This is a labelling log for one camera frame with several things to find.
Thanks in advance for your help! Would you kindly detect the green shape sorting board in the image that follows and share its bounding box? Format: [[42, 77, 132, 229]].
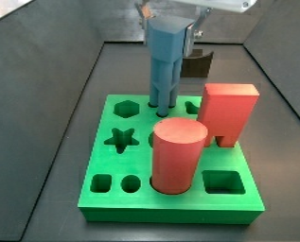
[[77, 95, 265, 224]]

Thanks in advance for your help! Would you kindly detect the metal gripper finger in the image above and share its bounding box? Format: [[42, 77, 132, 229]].
[[133, 0, 152, 28], [183, 8, 211, 57]]

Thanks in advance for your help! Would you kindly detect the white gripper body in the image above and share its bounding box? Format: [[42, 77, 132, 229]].
[[174, 0, 257, 13]]

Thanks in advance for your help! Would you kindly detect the red cylinder block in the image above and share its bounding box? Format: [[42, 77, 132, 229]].
[[150, 117, 207, 195]]

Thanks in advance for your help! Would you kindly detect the red rectangular legged block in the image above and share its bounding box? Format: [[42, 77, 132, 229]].
[[196, 83, 259, 147]]

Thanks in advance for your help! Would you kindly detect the black curved holder stand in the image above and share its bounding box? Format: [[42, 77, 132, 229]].
[[180, 49, 214, 78]]

